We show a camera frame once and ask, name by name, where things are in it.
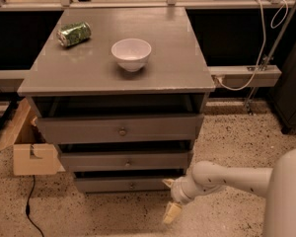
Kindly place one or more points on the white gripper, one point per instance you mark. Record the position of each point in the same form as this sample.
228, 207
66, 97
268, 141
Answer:
178, 192

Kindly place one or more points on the grey bottom drawer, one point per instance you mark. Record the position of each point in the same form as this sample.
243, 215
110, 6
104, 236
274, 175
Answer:
122, 184

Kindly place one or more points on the grey drawer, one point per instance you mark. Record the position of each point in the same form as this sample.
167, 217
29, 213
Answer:
122, 161
120, 129
122, 184

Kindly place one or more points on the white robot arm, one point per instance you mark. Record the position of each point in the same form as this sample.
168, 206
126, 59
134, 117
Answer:
277, 185

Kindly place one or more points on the grey top drawer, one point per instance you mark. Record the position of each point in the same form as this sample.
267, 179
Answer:
120, 129

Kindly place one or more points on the grey middle drawer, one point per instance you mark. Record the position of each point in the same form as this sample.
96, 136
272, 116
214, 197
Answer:
122, 161

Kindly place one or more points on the grey drawer cabinet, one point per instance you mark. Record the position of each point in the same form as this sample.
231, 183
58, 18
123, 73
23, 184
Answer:
124, 108

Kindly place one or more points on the wooden box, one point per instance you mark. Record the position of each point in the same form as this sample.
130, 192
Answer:
30, 155

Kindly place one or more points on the white bowl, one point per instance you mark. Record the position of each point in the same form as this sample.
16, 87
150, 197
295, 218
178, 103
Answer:
131, 54

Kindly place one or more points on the dark cabinet right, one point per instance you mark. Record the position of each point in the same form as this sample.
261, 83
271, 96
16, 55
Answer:
283, 95

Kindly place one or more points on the slanted metal rod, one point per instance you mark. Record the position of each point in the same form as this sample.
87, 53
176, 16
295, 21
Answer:
262, 62

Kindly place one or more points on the green soda can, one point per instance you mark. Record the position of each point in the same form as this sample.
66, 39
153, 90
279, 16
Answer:
72, 34

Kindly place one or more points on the grey metal rail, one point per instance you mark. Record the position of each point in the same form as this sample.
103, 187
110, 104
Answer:
237, 77

